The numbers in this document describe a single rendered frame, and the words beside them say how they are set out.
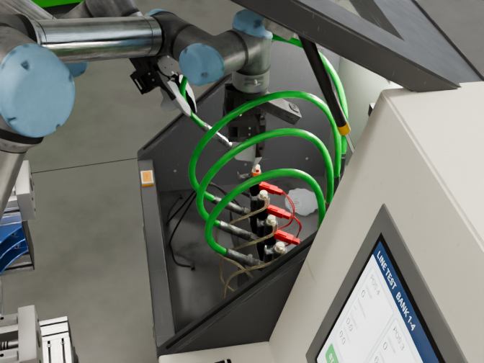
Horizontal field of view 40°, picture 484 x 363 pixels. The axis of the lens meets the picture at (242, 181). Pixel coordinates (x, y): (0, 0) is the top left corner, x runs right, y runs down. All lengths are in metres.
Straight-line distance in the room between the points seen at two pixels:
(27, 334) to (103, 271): 1.47
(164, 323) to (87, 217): 1.72
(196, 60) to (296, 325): 0.51
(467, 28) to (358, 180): 0.44
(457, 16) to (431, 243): 0.64
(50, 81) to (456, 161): 0.55
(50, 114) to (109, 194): 2.23
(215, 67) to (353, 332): 0.52
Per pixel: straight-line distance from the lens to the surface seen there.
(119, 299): 2.73
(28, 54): 0.96
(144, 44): 1.25
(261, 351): 1.34
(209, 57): 1.20
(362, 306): 0.99
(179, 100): 1.50
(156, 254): 1.55
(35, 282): 2.86
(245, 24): 1.26
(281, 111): 1.39
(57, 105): 0.98
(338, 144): 1.39
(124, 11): 1.52
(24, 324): 1.41
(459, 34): 1.32
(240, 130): 1.38
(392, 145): 0.95
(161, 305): 1.45
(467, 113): 0.99
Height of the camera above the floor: 2.06
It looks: 40 degrees down
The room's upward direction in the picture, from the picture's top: 2 degrees clockwise
